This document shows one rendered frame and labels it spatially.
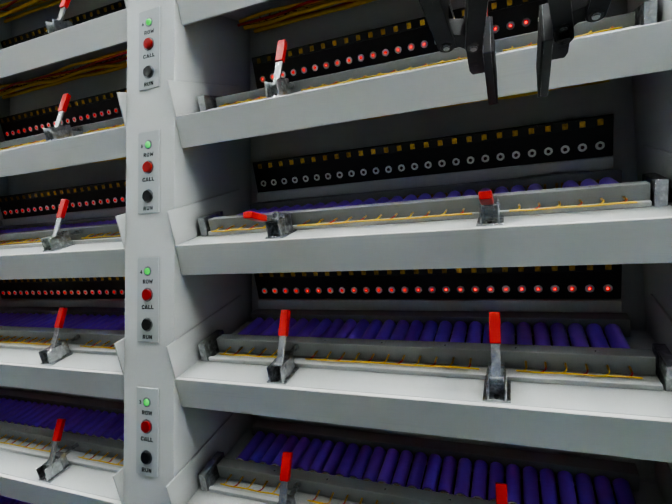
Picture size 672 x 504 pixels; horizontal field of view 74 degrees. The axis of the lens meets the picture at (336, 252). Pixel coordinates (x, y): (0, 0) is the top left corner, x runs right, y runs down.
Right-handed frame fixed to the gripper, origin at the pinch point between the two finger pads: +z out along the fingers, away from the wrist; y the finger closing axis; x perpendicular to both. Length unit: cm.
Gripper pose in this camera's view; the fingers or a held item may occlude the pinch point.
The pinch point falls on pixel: (516, 60)
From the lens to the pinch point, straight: 39.7
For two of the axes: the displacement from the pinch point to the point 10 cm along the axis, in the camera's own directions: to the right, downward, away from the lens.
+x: 0.6, -9.7, 2.4
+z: 3.7, 2.4, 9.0
